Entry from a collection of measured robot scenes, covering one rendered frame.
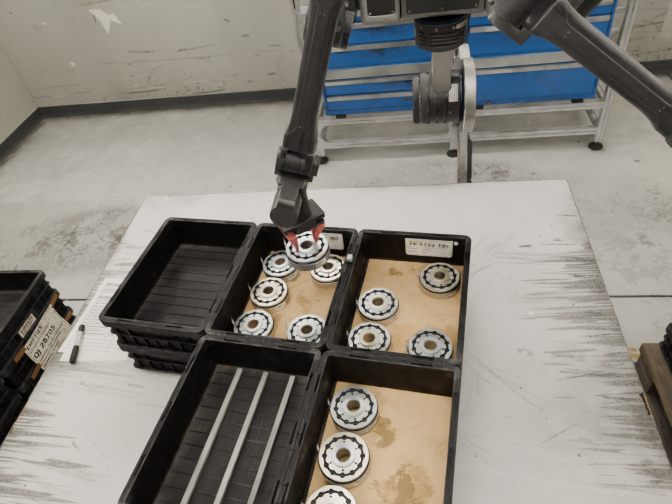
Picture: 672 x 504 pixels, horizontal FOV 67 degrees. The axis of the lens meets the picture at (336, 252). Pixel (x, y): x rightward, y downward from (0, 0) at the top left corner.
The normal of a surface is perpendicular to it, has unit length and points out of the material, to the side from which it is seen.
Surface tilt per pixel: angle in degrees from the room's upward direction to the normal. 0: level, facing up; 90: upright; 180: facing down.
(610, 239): 0
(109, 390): 0
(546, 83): 90
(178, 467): 0
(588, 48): 87
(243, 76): 90
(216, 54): 90
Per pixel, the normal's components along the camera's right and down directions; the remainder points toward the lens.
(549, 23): -0.16, 0.67
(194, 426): -0.13, -0.71
